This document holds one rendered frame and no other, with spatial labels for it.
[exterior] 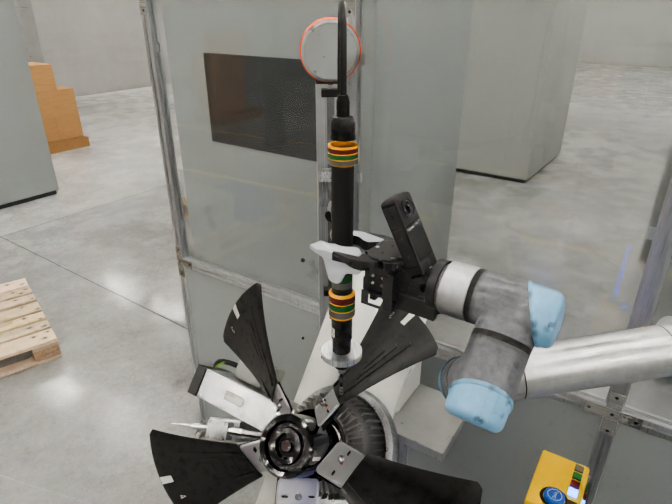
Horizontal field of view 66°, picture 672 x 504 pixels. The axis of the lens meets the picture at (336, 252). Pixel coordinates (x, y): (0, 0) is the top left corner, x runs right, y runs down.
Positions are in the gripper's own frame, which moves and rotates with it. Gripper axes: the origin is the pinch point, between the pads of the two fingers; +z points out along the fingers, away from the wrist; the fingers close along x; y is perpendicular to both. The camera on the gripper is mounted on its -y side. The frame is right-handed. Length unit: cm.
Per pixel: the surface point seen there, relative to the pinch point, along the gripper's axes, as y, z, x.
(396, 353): 26.9, -6.9, 13.0
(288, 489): 53, 5, -6
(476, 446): 98, -9, 72
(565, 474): 58, -39, 35
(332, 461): 46.8, -1.5, -0.3
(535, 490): 58, -34, 27
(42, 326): 151, 267, 59
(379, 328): 28.0, 1.0, 20.0
